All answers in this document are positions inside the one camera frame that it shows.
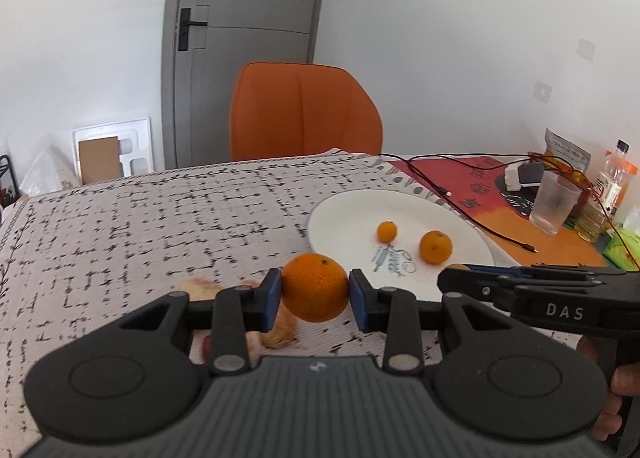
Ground grey door with handle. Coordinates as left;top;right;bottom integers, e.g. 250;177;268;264
160;0;321;169

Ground red paper mat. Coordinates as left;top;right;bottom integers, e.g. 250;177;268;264
413;157;606;266

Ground oil bottle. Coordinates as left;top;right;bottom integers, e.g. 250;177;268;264
575;140;629;244

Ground clear plastic cup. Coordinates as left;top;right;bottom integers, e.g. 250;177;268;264
529;171;582;236

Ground brown cardboard piece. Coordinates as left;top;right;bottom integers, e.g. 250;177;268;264
78;136;122;185

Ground dark red fruit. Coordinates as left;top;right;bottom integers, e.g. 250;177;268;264
202;334;212;360

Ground patterned tablecloth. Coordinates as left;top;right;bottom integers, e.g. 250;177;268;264
0;149;591;458

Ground person's right hand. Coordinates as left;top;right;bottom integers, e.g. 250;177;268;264
591;337;639;442

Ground small peeled pomelo piece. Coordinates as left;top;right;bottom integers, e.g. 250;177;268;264
179;277;224;302

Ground orange chair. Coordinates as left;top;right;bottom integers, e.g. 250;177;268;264
229;62;383;161

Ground snack bag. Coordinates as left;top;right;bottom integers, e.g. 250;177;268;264
542;128;591;174

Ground large peeled pomelo piece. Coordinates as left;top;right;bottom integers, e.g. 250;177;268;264
246;302;297;358

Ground white foam packaging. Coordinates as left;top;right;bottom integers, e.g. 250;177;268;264
73;118;154;184

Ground small mandarin orange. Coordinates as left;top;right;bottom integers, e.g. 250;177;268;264
376;221;398;244

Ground white charger block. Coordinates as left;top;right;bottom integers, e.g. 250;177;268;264
503;162;523;192

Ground black usb cable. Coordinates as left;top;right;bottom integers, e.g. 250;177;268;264
332;147;539;254

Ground white ceramic plate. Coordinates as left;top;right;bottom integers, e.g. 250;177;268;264
307;189;495;301

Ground large orange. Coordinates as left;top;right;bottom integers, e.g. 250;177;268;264
281;253;349;322

